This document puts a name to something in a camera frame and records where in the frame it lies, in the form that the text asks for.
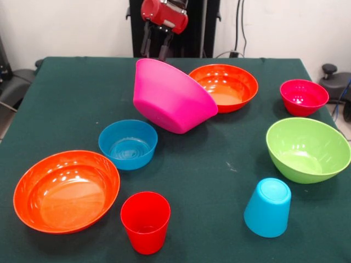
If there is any blue bowl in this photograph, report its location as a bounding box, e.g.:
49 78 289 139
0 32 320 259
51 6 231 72
98 119 159 171

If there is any large pink bowl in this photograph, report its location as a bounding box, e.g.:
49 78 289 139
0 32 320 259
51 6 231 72
133 58 219 135

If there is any dark green tablecloth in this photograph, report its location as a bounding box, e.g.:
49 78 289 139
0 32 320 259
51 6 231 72
0 56 351 263

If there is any light blue cup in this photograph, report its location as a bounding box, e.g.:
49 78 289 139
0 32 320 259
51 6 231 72
244 177 292 238

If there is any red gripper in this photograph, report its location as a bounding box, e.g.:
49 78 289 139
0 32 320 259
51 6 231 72
140 0 190 62

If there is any red cup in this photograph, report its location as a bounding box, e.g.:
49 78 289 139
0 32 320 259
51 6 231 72
120 191 172 255

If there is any small crimson bowl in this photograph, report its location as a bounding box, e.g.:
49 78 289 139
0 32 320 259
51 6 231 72
279 79 330 117

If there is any black wall cable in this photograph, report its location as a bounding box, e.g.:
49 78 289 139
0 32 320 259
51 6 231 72
215 0 249 59

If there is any orange bowl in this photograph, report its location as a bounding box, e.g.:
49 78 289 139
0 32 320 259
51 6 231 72
188 64 259 114
13 150 121 235

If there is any blue cable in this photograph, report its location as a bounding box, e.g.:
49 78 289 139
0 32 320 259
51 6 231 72
331 79 351 121

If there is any black caster leg with knob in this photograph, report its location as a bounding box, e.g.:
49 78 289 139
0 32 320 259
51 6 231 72
319 63 351 123
0 59 44 113

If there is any green bowl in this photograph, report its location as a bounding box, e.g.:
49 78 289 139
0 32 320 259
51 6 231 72
265 117 351 185

